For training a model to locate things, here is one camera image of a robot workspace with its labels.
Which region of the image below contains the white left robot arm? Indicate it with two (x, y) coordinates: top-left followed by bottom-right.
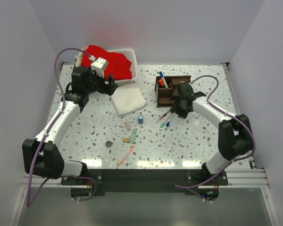
(22, 66), (118, 185)

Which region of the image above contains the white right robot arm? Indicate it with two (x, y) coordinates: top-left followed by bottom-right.
(171, 82), (255, 186)

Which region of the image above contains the beige cloth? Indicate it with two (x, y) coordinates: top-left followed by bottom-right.
(75, 51), (84, 67)

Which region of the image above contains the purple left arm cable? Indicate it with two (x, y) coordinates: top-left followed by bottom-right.
(25, 48), (99, 208)

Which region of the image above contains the white plastic basket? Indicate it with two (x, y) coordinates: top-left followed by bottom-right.
(82, 46), (137, 84)

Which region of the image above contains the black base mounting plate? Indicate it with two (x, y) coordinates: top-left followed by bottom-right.
(60, 168), (227, 197)

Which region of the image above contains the brown wooden desk organizer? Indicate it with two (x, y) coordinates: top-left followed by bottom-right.
(154, 75), (191, 108)

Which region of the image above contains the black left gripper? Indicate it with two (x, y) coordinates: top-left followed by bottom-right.
(84, 67), (118, 96)

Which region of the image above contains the blue capped white marker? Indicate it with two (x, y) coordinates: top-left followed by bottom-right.
(159, 72), (168, 88)

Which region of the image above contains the orange pink pen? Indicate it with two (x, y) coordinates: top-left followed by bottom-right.
(117, 146), (135, 167)

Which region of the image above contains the beige eraser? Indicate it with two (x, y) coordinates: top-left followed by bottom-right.
(124, 121), (132, 131)

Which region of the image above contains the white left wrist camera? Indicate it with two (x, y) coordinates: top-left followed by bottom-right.
(91, 57), (108, 77)

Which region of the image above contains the folded white towel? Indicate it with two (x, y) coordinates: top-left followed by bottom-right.
(111, 83), (147, 116)

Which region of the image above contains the red clear pen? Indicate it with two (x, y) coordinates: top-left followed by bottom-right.
(156, 109), (172, 123)

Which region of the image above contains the dark round disc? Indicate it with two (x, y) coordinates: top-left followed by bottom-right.
(105, 141), (113, 148)

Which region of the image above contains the black orange highlighter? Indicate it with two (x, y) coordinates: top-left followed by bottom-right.
(159, 79), (164, 87)

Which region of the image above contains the blue capped thin pen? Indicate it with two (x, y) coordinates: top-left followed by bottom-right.
(165, 113), (175, 130)

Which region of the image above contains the blue cylindrical stamp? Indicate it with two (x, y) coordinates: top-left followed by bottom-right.
(138, 115), (143, 124)

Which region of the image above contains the green transparent clip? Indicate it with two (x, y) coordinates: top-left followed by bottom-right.
(129, 129), (137, 144)

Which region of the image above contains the green capped white marker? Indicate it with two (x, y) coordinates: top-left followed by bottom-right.
(160, 113), (173, 128)

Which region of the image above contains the red cloth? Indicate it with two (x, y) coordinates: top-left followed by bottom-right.
(85, 45), (132, 81)

